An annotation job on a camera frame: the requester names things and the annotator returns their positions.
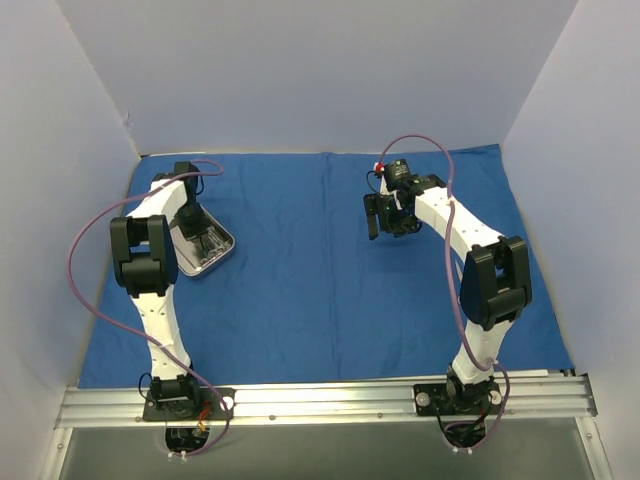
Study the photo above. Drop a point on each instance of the steel surgical forceps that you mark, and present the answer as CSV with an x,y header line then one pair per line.
x,y
203,247

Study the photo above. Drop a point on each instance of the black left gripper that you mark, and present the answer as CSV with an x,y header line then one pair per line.
x,y
198,235

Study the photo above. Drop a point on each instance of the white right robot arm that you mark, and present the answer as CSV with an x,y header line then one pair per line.
x,y
488,273

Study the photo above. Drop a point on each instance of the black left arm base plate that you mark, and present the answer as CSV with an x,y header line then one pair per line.
x,y
206,406

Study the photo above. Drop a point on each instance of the aluminium front frame rail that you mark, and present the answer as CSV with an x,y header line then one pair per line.
x,y
535,394

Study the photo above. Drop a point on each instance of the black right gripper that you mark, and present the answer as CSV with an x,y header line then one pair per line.
x,y
382,215

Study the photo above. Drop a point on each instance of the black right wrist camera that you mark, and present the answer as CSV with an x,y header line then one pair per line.
x,y
397,170

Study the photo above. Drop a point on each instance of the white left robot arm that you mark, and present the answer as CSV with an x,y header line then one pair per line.
x,y
146,266

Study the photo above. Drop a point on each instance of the blue surgical drape cloth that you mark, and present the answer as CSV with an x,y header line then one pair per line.
x,y
306,297

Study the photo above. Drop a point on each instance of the steel hemostat clamp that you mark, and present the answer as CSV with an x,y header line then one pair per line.
x,y
216,245

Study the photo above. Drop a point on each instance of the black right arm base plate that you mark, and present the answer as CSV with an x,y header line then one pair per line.
x,y
452,399

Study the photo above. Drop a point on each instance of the stainless steel instrument tray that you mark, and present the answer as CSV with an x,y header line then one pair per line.
x,y
199,256

